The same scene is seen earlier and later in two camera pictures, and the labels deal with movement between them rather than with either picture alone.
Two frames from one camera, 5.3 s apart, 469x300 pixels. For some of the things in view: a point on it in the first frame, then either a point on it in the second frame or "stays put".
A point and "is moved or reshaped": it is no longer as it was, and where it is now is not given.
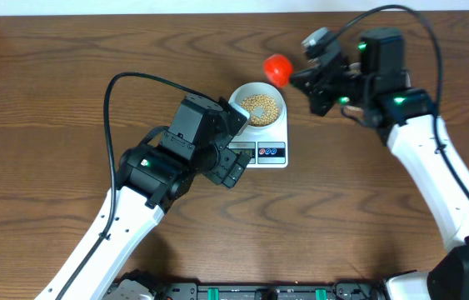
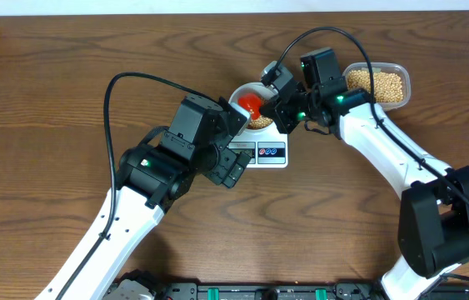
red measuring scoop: x=278 y=69 is moved or reshaped
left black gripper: x=227 y=167 stays put
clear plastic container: x=376 y=73 stays put
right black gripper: x=313 y=87 -> x=279 y=114
